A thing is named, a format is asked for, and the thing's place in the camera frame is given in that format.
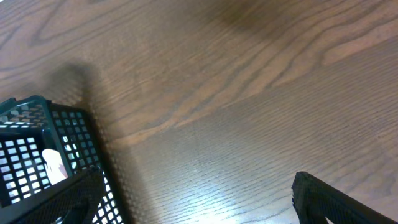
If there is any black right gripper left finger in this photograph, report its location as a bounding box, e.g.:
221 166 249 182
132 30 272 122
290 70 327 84
1 167 105 224

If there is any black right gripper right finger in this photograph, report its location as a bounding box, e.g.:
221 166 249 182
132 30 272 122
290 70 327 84
292 172 396 224

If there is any white plastic fork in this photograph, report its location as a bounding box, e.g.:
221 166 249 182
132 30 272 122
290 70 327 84
42 149 68 185

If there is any black plastic basket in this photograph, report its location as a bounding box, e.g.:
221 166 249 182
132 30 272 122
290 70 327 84
1 96 129 223

